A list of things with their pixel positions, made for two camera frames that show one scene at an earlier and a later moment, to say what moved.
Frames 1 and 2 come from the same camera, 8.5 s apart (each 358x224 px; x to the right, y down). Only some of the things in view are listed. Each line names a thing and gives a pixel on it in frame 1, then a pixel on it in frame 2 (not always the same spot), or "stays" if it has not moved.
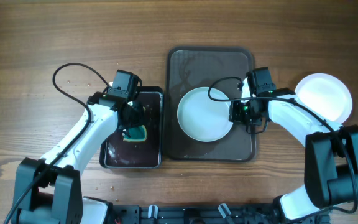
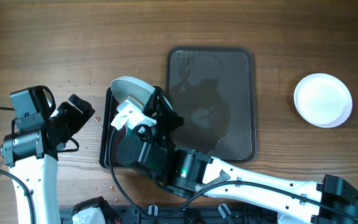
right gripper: x=235 y=116 to x=162 y=113
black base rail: x=261 y=214 stays
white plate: x=327 y=95 stays
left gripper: x=140 y=118 to x=78 y=119
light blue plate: x=201 y=117 to x=125 y=86
